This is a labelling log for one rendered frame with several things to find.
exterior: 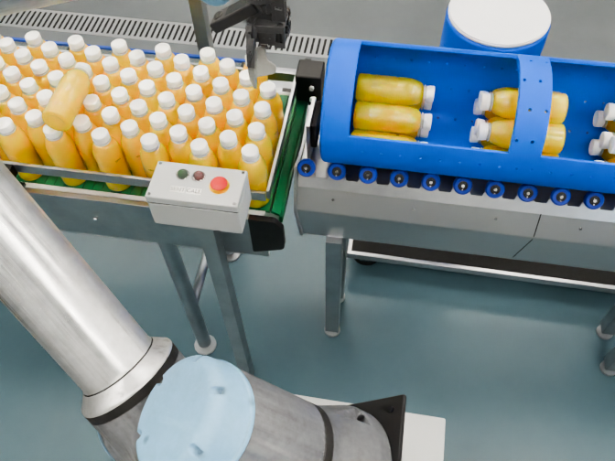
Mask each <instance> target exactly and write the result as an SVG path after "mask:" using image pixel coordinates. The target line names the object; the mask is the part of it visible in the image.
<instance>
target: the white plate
mask: <svg viewBox="0 0 615 461"><path fill-rule="evenodd" d="M448 17H449V20H450V22H451V24H452V25H453V27H454V28H455V29H456V30H457V31H458V32H459V33H460V34H461V35H463V36H464V37H466V38H468V39H470V40H472V41H474V42H476V43H479V44H481V45H484V46H488V47H493V48H519V47H522V46H526V45H529V44H532V43H534V42H535V41H537V40H538V39H540V38H541V37H542V36H543V35H544V34H545V33H546V32H547V30H548V28H549V27H550V24H551V14H550V11H549V9H548V7H547V5H546V4H545V2H544V1H543V0H450V3H449V6H448Z"/></svg>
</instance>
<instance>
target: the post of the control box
mask: <svg viewBox="0 0 615 461"><path fill-rule="evenodd" d="M197 230H198V233H199V236H200V241H201V245H202V248H203V251H204V254H205V257H206V261H207V264H208V267H209V270H210V276H211V279H212V282H213V285H214V288H215V292H216V295H217V298H218V301H219V304H220V308H221V313H222V316H223V320H224V323H225V326H226V329H227V332H228V336H229V339H230V341H231V345H232V351H233V354H234V357H235V360H236V363H237V367H238V369H240V370H244V371H246V372H248V373H250V374H252V375H254V367H253V363H252V359H251V355H250V351H249V348H248V344H247V340H246V336H245V332H244V328H243V322H242V318H241V313H240V309H239V306H238V302H237V298H236V294H235V290H234V286H233V282H232V276H231V272H230V267H229V264H228V260H227V256H226V252H225V249H224V245H223V240H222V236H221V232H220V231H219V230H205V229H198V228H197Z"/></svg>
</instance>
